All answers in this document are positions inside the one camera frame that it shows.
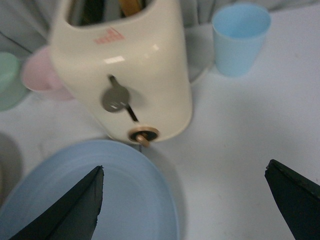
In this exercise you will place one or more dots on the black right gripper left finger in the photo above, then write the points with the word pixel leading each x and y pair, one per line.
pixel 72 217

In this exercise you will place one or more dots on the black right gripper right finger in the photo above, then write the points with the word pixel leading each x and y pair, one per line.
pixel 297 198

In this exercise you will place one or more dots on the light blue plastic plate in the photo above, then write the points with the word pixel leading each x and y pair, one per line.
pixel 137 202

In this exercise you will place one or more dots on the beige plastic plate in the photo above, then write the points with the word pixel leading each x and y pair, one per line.
pixel 11 165

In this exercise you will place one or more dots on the green plastic bowl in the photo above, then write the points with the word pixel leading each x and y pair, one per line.
pixel 12 91

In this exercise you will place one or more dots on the pink plastic bowl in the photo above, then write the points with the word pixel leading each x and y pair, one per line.
pixel 39 76

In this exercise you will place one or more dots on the cream two-slot toaster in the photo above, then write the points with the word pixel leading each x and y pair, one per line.
pixel 130 73

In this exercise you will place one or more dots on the light blue plastic cup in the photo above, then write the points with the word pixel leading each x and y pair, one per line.
pixel 239 32

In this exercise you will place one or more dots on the grey curtain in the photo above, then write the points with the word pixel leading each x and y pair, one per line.
pixel 25 24

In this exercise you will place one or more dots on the toast bread slice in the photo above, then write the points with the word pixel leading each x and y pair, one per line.
pixel 130 7

